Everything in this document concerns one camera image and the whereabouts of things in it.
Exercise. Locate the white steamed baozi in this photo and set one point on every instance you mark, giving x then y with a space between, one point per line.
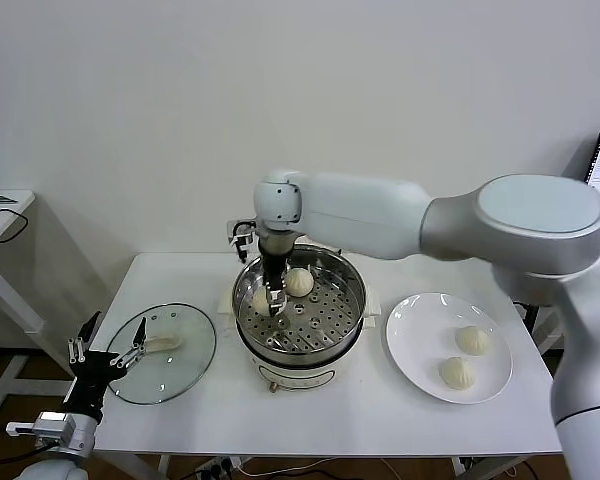
261 302
300 282
473 340
457 373

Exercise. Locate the white round plate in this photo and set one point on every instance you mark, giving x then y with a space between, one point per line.
415 330

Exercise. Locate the white electric cooker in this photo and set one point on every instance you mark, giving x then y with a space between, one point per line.
300 377

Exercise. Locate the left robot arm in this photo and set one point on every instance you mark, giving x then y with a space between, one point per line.
82 437

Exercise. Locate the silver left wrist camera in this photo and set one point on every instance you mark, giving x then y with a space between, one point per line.
55 425

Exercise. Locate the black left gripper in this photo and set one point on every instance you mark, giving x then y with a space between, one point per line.
91 375

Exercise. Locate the stainless steel steamer basket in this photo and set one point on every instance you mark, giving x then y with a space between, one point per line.
325 320

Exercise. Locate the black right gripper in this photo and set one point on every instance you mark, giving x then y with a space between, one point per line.
275 267

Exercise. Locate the white power strip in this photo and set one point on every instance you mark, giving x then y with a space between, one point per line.
222 466

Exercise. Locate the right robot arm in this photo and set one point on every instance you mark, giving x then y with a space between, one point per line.
370 220

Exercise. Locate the white side table with tool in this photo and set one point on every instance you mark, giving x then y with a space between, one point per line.
24 199

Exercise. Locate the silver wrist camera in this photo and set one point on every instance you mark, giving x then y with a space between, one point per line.
55 425
236 232

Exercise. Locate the glass pot lid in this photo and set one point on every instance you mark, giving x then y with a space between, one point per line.
192 350

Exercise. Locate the white side table with laptop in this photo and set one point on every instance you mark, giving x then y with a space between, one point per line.
552 335

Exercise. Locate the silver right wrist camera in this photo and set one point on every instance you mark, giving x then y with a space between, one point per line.
236 232

